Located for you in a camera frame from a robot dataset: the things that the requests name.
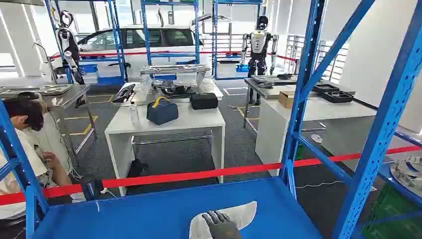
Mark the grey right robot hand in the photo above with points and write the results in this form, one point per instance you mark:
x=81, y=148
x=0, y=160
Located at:
x=221, y=227

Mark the white plastic car panel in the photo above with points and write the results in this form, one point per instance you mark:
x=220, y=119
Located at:
x=242, y=213

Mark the blue steel shelf rack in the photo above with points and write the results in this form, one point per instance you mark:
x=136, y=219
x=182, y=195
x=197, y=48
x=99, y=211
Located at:
x=148, y=214

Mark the black zip case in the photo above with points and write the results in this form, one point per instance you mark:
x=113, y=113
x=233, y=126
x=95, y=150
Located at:
x=204, y=101

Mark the clear water bottle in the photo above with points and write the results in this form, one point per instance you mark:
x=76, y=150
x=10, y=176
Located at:
x=134, y=115

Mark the steel workbench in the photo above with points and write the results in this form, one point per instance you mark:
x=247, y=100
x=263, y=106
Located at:
x=263, y=90
x=67, y=95

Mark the cardboard box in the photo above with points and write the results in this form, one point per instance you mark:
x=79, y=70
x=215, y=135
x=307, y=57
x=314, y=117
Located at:
x=285, y=99

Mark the white cluttered table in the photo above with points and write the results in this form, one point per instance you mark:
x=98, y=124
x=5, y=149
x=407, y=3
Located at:
x=145, y=94

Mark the grey metal parts pile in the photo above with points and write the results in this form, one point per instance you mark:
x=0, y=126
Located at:
x=273, y=79

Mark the white counter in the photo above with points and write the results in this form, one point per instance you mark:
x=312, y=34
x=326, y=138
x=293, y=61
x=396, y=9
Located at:
x=326, y=107

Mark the blue plastic bin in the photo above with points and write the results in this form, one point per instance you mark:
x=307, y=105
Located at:
x=88, y=68
x=242, y=68

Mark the silver metal car part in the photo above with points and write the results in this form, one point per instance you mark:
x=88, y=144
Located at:
x=174, y=69

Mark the black slotted tray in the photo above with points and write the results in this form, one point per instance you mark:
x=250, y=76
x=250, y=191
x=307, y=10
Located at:
x=123, y=93

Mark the green crate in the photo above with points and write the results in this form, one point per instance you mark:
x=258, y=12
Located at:
x=389, y=214

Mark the black plastic tray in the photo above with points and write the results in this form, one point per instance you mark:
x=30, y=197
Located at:
x=338, y=97
x=324, y=88

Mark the blue background shelf rack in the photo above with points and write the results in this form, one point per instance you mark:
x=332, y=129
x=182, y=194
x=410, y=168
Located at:
x=215, y=39
x=145, y=33
x=117, y=39

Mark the white black humanoid robot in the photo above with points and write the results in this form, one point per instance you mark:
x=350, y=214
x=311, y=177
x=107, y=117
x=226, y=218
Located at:
x=66, y=38
x=259, y=41

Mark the silver metal parts stack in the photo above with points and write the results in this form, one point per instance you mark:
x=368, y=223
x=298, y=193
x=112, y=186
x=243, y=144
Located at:
x=408, y=175

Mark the thin red barrier tape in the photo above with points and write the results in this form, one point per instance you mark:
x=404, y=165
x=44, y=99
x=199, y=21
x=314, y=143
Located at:
x=132, y=53

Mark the white car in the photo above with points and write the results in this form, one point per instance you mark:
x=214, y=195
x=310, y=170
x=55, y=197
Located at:
x=138, y=41

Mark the silver metal parts tray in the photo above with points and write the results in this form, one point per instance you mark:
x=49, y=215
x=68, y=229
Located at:
x=49, y=89

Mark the person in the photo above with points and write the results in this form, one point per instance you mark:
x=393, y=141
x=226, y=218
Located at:
x=29, y=115

